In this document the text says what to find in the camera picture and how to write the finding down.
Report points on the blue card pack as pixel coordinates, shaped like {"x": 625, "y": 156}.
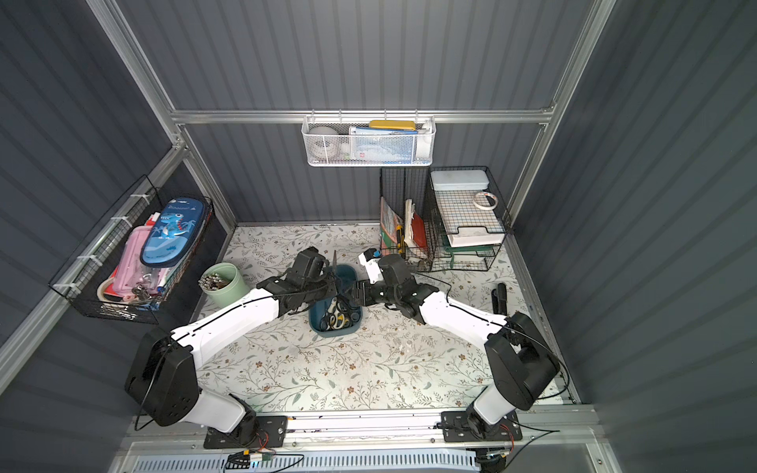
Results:
{"x": 382, "y": 146}

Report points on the checkered notebook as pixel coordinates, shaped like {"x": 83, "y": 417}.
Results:
{"x": 465, "y": 211}

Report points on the white paper stack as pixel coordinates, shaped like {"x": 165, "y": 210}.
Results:
{"x": 462, "y": 240}

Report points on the yellow black scissors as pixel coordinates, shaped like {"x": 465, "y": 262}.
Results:
{"x": 331, "y": 320}

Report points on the black stapler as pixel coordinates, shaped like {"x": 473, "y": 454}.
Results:
{"x": 500, "y": 300}

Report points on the black wire desk organizer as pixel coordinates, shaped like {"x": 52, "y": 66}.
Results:
{"x": 439, "y": 219}

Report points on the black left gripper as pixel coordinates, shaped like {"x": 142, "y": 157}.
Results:
{"x": 322, "y": 283}

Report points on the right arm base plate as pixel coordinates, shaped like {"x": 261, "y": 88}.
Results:
{"x": 467, "y": 427}

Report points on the white tape roll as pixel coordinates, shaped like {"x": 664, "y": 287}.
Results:
{"x": 322, "y": 143}

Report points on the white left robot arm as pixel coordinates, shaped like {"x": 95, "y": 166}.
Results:
{"x": 162, "y": 379}

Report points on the red book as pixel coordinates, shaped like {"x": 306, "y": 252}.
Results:
{"x": 418, "y": 238}

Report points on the white mesh hanging basket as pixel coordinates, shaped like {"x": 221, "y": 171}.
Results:
{"x": 426, "y": 136}

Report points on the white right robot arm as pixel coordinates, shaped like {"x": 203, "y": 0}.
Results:
{"x": 521, "y": 363}

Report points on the black handled scissors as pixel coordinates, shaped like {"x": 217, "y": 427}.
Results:
{"x": 347, "y": 311}

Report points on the green pen cup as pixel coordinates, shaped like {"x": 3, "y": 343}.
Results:
{"x": 223, "y": 284}

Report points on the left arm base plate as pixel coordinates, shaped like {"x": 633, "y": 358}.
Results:
{"x": 266, "y": 431}

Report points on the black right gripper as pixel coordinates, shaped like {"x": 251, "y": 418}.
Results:
{"x": 363, "y": 293}

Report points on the teal storage box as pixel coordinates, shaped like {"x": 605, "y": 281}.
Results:
{"x": 346, "y": 278}

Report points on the pink pencil case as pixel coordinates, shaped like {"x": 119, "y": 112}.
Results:
{"x": 132, "y": 277}

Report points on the light blue pencil box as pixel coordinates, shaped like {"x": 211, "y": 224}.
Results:
{"x": 466, "y": 180}

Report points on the blue shark pencil case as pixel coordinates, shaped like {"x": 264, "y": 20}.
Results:
{"x": 175, "y": 233}

